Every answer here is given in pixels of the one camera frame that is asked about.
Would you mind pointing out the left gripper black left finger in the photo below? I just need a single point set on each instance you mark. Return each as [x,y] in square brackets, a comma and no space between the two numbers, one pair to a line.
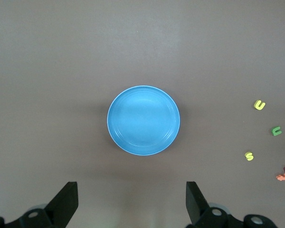
[59,209]

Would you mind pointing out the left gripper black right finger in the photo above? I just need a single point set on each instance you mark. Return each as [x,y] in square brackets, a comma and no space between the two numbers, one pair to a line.
[199,209]

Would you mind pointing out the yellow foam letter s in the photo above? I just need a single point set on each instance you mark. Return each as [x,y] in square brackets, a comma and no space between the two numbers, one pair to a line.
[249,156]

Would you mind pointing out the yellow foam letter u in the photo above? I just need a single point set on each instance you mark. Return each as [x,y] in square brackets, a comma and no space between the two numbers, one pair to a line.
[259,105]

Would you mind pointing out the orange foam letter t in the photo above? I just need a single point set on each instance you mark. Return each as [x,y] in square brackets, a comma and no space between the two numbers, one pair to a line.
[282,177]

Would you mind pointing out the blue plate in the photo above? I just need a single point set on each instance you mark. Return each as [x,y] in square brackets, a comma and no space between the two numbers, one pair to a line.
[143,120]

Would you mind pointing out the green foam letter n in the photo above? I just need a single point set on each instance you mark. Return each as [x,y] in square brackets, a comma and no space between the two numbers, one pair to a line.
[275,131]

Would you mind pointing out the brown table cover sheet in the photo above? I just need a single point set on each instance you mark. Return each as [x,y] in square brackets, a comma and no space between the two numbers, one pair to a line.
[61,71]

